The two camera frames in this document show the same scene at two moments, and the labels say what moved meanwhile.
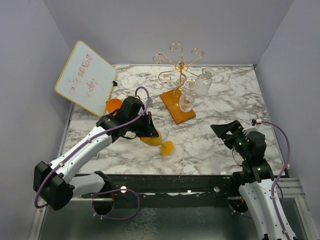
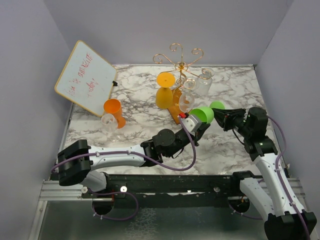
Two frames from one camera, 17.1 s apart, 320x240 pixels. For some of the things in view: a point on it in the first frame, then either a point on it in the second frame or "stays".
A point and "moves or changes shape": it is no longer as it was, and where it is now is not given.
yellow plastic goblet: x=167 y=147 moves or changes shape
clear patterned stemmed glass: x=204 y=81 stays
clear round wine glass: x=187 y=98 stays
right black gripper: x=235 y=126 → x=219 y=114
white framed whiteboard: x=86 y=78 stays
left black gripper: x=150 y=130 → x=200 y=131
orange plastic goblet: x=113 y=105 stays
